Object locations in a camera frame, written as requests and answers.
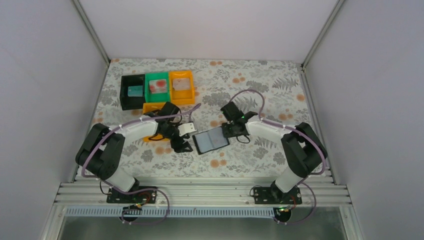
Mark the black storage bin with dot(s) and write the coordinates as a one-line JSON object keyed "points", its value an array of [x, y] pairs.
{"points": [[131, 103]]}

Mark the red patterned card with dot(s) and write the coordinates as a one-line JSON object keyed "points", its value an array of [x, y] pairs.
{"points": [[158, 86]]}

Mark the orange storage bin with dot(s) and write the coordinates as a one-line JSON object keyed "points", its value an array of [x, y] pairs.
{"points": [[153, 107], [182, 97]]}

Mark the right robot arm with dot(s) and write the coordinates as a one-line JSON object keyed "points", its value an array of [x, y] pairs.
{"points": [[302, 148]]}

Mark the teal card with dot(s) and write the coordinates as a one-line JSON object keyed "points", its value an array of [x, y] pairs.
{"points": [[135, 91]]}

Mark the far orange storage bin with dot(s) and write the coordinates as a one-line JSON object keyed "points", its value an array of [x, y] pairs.
{"points": [[182, 97]]}

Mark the near orange storage bin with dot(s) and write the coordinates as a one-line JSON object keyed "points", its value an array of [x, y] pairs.
{"points": [[153, 107]]}

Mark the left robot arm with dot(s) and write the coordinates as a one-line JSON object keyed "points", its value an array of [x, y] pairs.
{"points": [[100, 154]]}

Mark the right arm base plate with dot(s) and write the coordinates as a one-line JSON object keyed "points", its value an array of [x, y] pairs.
{"points": [[270, 196]]}

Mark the green storage bin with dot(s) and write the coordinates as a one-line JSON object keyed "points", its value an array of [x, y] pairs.
{"points": [[164, 97]]}

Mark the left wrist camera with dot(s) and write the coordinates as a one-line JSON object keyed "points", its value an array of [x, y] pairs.
{"points": [[186, 128]]}

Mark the pale card in orange bin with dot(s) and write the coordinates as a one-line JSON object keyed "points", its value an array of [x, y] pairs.
{"points": [[181, 84]]}

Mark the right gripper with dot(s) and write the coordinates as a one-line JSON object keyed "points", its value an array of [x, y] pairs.
{"points": [[228, 130]]}

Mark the aluminium rail frame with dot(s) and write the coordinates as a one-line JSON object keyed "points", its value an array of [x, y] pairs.
{"points": [[207, 191]]}

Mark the floral table mat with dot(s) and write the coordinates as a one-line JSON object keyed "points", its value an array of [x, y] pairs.
{"points": [[272, 87]]}

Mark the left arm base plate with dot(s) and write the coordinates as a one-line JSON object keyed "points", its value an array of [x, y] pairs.
{"points": [[145, 197]]}

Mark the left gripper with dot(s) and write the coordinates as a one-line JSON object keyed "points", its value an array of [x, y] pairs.
{"points": [[177, 139]]}

